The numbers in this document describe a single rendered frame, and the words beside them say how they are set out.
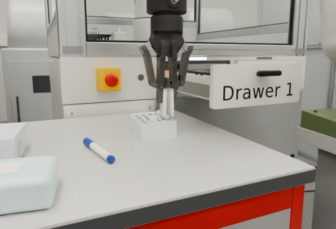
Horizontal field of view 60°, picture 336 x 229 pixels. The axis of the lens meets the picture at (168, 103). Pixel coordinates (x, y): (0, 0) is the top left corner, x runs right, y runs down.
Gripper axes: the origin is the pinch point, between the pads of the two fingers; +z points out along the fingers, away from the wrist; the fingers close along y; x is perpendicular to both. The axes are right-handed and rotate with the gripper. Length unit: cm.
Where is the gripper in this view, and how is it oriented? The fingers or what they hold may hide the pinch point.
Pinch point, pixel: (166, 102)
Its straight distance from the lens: 70.2
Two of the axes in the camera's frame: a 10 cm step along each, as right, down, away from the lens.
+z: 0.0, 9.9, 1.6
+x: -3.4, -1.5, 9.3
